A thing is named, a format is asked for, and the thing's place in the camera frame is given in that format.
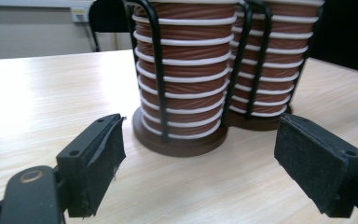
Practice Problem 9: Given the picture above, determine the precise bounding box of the black wire cup holder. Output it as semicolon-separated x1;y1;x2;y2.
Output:
122;0;325;158

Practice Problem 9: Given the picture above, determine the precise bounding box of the stack of brown paper cups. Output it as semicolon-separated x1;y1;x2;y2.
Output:
131;0;238;140
228;0;325;119

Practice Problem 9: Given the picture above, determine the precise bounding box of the white wall socket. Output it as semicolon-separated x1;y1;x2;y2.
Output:
70;7;90;23

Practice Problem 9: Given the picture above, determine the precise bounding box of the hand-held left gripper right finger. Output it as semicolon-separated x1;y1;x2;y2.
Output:
273;112;358;218

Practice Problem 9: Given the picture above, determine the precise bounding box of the white wall cable duct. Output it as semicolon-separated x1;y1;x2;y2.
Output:
0;0;95;8

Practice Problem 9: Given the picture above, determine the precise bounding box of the black chair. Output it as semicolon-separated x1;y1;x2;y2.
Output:
88;0;133;53

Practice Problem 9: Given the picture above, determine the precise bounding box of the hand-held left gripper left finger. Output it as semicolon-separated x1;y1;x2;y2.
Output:
55;113;128;218

